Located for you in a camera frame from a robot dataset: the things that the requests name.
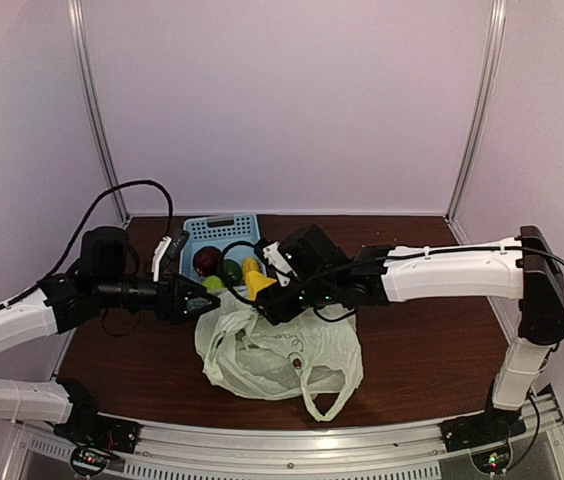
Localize dark red fruit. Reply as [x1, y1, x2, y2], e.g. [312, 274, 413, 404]
[192, 246, 221, 277]

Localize left aluminium frame post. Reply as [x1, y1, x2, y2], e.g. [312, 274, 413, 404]
[65, 0, 131, 224]

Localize light blue perforated basket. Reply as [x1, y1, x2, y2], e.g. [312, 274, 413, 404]
[179, 214, 263, 291]

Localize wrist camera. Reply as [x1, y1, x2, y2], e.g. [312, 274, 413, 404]
[151, 230, 189, 282]
[255, 238, 296, 287]

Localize aluminium frame post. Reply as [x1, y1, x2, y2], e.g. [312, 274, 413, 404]
[65, 0, 131, 224]
[445, 0, 507, 224]

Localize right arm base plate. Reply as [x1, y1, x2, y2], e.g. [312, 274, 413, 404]
[439, 412, 526, 452]

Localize light green fruit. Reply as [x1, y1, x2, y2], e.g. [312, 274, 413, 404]
[202, 275, 225, 291]

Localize left circuit board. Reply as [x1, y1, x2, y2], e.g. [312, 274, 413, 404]
[69, 447, 110, 476]

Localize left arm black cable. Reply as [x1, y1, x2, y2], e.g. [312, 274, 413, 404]
[0, 179, 176, 336]

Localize circuit board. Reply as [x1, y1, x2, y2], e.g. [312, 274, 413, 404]
[69, 447, 110, 476]
[471, 446, 511, 476]

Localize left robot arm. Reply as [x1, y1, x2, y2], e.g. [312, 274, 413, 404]
[0, 227, 220, 444]

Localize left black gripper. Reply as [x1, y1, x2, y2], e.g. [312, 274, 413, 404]
[95, 267, 219, 324]

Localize right aluminium frame post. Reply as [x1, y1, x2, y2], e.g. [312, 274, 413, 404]
[445, 0, 507, 224]

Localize dark green avocado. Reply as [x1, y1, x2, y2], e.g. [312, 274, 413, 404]
[216, 259, 243, 287]

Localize light green plastic bag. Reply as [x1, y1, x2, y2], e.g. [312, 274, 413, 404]
[194, 291, 364, 422]

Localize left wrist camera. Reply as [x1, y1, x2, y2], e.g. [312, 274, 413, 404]
[151, 230, 189, 282]

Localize right circuit board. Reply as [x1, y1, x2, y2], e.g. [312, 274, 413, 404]
[471, 446, 511, 476]

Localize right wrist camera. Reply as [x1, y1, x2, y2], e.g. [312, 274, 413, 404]
[255, 238, 296, 287]

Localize front aluminium rail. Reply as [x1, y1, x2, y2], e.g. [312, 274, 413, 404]
[11, 384, 564, 480]

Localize yellow fruit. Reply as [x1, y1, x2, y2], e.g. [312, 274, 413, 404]
[241, 257, 262, 276]
[244, 270, 277, 301]

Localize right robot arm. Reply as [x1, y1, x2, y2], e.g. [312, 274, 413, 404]
[254, 225, 564, 442]

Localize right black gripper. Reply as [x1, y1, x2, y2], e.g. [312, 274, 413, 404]
[254, 276, 337, 325]

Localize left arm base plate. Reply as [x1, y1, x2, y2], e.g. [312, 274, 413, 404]
[52, 416, 141, 454]

